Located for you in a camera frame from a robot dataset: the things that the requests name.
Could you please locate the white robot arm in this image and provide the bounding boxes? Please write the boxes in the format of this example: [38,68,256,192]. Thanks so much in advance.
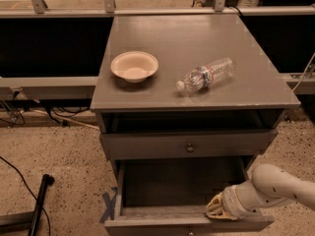
[206,164,315,220]

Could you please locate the grey top drawer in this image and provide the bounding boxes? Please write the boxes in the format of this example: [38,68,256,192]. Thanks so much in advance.
[100,129,278,160]

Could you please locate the cables under rail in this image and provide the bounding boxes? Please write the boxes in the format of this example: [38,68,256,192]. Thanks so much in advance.
[0,89,100,132]

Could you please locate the black metal stand leg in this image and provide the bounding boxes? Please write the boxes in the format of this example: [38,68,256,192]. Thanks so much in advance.
[0,174,54,236]

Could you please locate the metal railing frame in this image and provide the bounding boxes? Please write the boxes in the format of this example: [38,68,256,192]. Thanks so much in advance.
[0,0,314,101]

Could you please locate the grey wooden drawer cabinet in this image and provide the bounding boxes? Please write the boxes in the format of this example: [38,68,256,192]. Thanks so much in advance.
[90,14,301,182]

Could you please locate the white cable at right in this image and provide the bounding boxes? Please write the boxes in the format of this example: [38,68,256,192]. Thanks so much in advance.
[290,51,315,93]

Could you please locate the black floor cable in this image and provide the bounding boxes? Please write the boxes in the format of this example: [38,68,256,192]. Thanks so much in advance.
[0,155,52,236]

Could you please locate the blue tape cross mark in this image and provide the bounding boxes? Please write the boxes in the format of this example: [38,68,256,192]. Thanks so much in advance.
[99,187,118,223]

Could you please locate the grey drawer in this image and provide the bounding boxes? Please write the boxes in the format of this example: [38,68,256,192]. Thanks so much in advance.
[100,129,278,160]
[104,156,274,236]

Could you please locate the white paper bowl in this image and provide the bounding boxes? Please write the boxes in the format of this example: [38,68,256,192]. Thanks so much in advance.
[110,51,158,83]

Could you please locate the clear plastic water bottle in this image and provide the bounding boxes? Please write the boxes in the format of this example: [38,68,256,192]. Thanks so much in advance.
[176,58,236,92]

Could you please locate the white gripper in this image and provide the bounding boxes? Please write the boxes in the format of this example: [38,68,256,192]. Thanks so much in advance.
[206,180,258,220]

